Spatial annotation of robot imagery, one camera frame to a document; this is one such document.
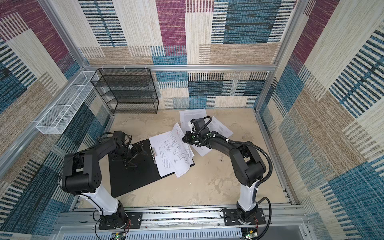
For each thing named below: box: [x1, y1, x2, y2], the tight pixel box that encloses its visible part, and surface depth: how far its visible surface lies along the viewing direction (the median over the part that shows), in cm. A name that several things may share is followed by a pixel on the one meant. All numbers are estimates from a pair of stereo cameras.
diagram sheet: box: [160, 122, 195, 178], surface depth 96 cm
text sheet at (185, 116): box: [179, 108, 207, 133], surface depth 122 cm
